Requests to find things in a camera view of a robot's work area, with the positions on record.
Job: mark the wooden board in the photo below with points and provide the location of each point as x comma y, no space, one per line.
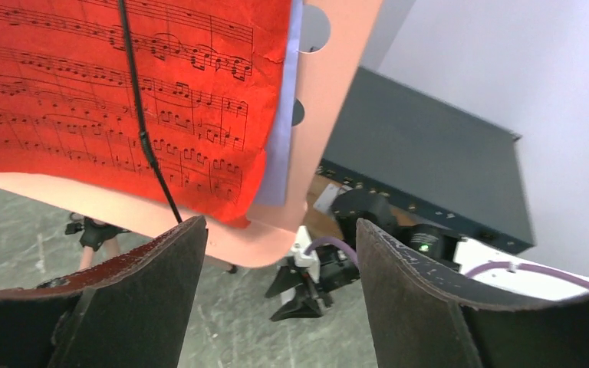
351,203

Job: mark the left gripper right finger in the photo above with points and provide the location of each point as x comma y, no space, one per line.
424,314

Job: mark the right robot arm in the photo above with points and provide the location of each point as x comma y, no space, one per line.
467,256

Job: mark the red sheet music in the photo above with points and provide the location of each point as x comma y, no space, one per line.
180,105

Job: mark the metal clamp bracket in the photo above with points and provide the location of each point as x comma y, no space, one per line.
329,194

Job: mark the purple sheet paper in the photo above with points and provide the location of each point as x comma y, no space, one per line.
272,190

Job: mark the dark rack audio unit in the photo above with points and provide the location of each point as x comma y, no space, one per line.
429,158

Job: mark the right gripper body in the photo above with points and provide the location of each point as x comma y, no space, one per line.
336,270

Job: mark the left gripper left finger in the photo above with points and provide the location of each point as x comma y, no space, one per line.
129,311

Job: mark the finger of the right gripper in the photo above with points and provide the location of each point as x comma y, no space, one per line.
285,283
301,306

